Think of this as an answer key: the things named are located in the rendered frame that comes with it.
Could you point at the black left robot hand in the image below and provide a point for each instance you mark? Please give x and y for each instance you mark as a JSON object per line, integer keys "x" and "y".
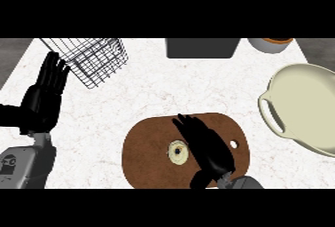
{"x": 41, "y": 100}

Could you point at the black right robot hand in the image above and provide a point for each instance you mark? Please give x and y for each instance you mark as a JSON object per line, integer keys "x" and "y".
{"x": 210, "y": 144}

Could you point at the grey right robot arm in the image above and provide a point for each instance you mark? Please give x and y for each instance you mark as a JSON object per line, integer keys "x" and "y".
{"x": 239, "y": 182}

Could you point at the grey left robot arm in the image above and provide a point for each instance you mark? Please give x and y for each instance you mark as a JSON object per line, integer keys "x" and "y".
{"x": 24, "y": 165}

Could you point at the pale cupcake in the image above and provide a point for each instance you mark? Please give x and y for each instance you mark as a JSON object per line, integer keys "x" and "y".
{"x": 177, "y": 152}

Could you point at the brown wooden cutting board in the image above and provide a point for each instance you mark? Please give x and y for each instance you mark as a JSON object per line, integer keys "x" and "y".
{"x": 152, "y": 159}

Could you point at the dark grey appliance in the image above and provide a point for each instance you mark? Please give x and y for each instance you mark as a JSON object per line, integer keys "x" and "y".
{"x": 202, "y": 47}

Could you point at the grey cup with orange top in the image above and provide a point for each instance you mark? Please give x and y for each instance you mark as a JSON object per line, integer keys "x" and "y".
{"x": 270, "y": 44}

